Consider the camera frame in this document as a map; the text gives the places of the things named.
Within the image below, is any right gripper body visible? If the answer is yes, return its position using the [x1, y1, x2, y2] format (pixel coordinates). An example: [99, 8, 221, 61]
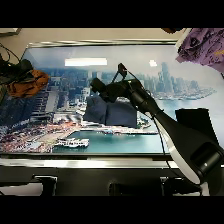
[89, 77, 122, 104]

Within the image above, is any blue garment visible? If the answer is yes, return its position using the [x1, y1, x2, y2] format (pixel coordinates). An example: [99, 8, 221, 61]
[82, 95, 139, 129]

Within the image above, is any black garment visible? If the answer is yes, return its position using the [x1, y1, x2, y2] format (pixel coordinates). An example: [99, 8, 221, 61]
[0, 57, 35, 85]
[174, 107, 224, 148]

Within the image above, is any purple garment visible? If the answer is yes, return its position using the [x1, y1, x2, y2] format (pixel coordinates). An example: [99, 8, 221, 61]
[175, 27, 224, 75]

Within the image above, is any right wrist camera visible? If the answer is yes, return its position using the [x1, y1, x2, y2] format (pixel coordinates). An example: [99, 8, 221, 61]
[111, 62, 130, 84]

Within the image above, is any silver frame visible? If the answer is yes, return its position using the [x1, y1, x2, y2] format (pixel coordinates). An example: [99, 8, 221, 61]
[0, 155, 224, 197]

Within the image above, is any black cable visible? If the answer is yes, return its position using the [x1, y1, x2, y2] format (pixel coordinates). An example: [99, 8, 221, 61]
[150, 112, 172, 164]

